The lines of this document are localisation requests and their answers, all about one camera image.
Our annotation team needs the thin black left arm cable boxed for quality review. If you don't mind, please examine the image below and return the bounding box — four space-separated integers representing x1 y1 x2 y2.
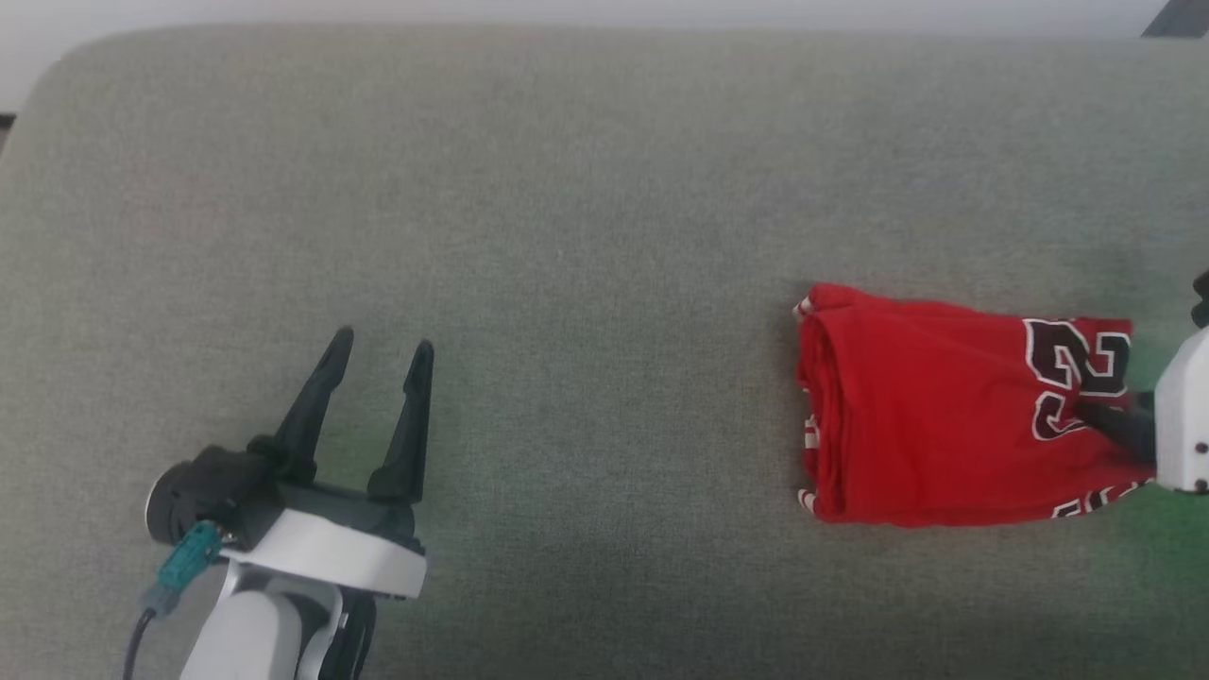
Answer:
121 607 158 680

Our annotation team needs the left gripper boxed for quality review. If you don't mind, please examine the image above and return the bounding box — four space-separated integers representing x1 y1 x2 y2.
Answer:
221 326 436 602

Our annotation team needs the dark background object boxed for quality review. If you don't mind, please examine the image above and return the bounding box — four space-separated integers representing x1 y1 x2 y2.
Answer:
1141 0 1209 40

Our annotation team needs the red basketball jersey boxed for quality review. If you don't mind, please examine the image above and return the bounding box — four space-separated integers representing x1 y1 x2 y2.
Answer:
793 281 1159 528

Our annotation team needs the grey fabric sofa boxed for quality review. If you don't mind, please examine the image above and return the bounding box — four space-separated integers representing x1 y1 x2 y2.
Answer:
0 24 1209 680

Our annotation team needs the teal cable connector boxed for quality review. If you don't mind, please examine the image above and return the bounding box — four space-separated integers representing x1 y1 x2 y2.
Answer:
140 521 225 617

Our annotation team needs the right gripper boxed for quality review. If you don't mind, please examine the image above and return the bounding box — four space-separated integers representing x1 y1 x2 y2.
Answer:
1075 325 1209 496

